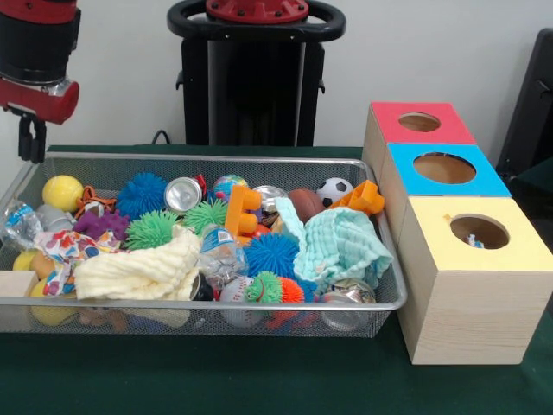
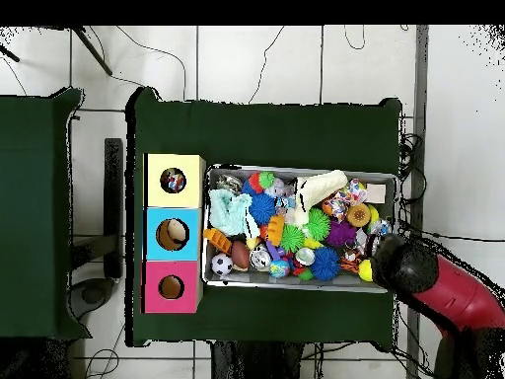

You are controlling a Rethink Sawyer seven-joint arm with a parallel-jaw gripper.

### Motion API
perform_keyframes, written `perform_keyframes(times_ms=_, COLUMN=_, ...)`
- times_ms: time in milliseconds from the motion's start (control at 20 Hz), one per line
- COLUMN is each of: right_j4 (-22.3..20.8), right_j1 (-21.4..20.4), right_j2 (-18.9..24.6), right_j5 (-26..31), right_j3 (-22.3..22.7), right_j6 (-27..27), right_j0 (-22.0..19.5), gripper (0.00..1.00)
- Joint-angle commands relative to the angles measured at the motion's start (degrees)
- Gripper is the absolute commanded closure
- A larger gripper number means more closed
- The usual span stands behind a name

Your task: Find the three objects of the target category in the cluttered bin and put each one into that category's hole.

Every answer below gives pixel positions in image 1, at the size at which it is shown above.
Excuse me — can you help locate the dark green tablecloth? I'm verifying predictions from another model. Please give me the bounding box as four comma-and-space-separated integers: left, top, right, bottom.
0, 144, 553, 415
514, 156, 553, 204

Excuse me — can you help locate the cream yellow cloth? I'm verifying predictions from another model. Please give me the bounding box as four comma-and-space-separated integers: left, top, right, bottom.
73, 224, 204, 302

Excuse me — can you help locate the black and white soccer ball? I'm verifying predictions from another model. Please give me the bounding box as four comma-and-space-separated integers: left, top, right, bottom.
316, 176, 355, 208

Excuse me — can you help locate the yellow ball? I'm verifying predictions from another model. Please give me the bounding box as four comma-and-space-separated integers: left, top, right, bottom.
29, 278, 77, 326
41, 175, 85, 213

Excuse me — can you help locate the blue globe ball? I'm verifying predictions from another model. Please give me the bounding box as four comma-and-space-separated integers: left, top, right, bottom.
211, 175, 250, 201

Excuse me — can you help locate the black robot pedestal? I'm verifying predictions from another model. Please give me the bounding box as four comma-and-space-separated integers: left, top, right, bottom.
166, 0, 346, 147

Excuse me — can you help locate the brown toy football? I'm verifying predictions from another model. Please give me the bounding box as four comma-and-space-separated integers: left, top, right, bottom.
287, 188, 325, 224

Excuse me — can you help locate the silver mesh bin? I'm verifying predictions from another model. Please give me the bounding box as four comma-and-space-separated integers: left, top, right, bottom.
0, 153, 408, 338

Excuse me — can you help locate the mint green cloth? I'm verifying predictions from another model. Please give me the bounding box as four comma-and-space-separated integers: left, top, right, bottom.
275, 197, 395, 291

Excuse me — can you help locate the wooden box with three holes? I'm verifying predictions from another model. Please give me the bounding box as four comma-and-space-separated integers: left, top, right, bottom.
361, 101, 553, 366

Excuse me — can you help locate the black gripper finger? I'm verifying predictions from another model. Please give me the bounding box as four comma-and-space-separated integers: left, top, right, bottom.
17, 114, 35, 163
31, 119, 48, 164

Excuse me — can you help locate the blue spiky rubber ball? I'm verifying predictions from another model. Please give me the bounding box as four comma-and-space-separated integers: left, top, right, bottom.
116, 172, 169, 220

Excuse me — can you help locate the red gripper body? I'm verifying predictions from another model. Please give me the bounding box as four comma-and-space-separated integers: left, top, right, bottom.
0, 77, 81, 126

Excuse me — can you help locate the colourful print cloth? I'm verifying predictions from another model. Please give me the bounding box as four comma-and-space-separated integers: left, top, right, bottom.
34, 228, 126, 297

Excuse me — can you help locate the purple spiky rubber ball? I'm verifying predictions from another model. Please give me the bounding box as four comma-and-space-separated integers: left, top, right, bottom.
72, 210, 130, 241

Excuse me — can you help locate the long orange toy block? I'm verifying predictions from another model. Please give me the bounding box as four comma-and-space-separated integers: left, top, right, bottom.
332, 180, 385, 216

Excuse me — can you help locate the wide orange studded block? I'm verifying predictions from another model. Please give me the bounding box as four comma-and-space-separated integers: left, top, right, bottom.
224, 184, 264, 238

